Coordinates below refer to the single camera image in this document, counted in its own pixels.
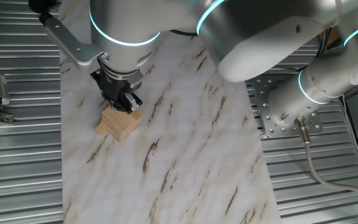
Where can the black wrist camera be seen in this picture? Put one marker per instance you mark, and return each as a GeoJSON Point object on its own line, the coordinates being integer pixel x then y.
{"type": "Point", "coordinates": [43, 5]}

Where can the brown cardboard piece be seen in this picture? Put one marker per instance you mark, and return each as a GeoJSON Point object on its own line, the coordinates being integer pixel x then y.
{"type": "Point", "coordinates": [332, 39]}

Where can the white marble pattern sheet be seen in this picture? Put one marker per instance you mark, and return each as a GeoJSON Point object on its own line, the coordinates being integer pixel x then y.
{"type": "Point", "coordinates": [182, 140]}

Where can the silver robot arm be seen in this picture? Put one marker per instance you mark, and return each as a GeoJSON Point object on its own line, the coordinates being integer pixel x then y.
{"type": "Point", "coordinates": [259, 31]}

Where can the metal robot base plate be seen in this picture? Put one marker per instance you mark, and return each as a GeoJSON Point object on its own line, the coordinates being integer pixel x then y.
{"type": "Point", "coordinates": [259, 93]}

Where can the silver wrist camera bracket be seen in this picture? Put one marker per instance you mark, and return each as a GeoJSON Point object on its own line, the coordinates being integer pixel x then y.
{"type": "Point", "coordinates": [70, 43]}

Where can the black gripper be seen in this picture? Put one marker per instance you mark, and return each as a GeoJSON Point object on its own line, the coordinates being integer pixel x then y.
{"type": "Point", "coordinates": [113, 87]}

